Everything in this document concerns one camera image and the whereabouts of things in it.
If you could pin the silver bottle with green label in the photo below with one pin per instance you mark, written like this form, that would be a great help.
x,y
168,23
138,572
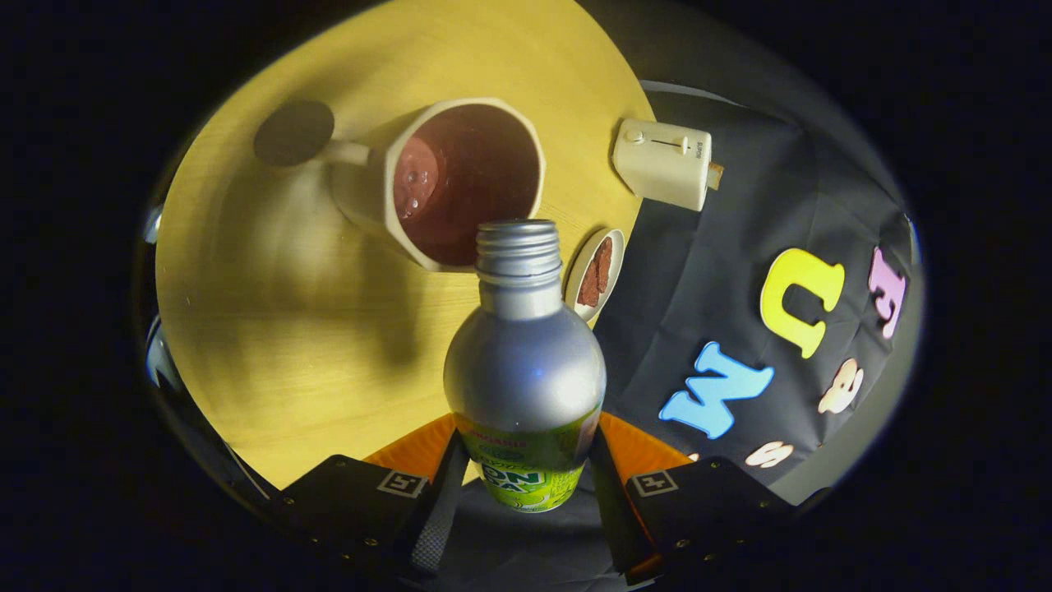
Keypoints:
x,y
526,370

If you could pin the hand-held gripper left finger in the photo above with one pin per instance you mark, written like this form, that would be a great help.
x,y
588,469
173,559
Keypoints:
x,y
440,501

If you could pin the brown bread slice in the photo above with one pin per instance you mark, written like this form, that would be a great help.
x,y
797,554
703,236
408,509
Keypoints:
x,y
596,273

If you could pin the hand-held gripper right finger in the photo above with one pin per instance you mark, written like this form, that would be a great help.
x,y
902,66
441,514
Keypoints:
x,y
612,501

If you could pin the brown toast slice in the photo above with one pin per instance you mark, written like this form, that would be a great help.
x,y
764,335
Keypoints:
x,y
716,176

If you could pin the small white plate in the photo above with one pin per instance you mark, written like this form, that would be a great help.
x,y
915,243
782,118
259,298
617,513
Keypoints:
x,y
615,255

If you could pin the wooden table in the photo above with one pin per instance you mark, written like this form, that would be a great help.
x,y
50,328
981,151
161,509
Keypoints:
x,y
271,345

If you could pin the white toaster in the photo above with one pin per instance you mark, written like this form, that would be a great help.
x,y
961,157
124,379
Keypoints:
x,y
662,164

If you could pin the black backdrop cloth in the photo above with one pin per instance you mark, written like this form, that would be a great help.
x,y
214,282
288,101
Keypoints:
x,y
699,279

